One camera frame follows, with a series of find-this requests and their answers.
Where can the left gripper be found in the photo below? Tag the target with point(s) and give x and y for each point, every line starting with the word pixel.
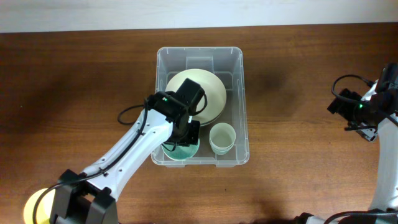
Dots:
pixel 193 139

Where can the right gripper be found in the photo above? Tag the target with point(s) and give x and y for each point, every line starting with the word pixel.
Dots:
pixel 341 107

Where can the cream bowl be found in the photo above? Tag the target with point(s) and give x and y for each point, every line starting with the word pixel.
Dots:
pixel 212 85

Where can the mint green small bowl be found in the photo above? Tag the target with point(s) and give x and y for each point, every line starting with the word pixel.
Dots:
pixel 180 153

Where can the cream white cup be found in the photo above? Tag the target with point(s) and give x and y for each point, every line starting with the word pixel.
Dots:
pixel 222 134

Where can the mint green cup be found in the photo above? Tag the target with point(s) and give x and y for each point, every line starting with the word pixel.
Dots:
pixel 220 152

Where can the light grey cup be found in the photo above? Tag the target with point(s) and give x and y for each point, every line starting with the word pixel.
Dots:
pixel 221 148

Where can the yellow small bowl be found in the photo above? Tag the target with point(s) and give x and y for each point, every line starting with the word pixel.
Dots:
pixel 44 208

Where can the dark blue bowl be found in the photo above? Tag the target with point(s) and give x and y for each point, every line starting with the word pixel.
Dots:
pixel 211 121

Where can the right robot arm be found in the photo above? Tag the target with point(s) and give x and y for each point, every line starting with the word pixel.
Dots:
pixel 383 208

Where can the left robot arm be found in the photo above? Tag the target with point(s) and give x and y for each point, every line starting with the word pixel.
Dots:
pixel 91 196

